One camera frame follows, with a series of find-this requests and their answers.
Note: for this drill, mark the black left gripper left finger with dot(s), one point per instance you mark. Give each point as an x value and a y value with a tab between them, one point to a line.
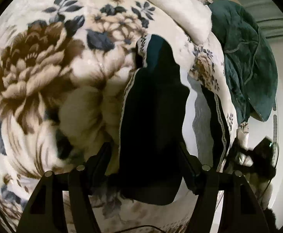
45	210

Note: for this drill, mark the black grey striped knit sweater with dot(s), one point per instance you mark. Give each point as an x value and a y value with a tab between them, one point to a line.
168	118

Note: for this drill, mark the dark green quilted garment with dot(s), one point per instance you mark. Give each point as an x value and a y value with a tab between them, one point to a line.
249	64

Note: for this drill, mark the cream white pillow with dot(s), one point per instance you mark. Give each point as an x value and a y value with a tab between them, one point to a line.
177	9

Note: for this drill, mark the floral fleece bed blanket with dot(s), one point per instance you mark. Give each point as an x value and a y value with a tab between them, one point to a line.
64	66

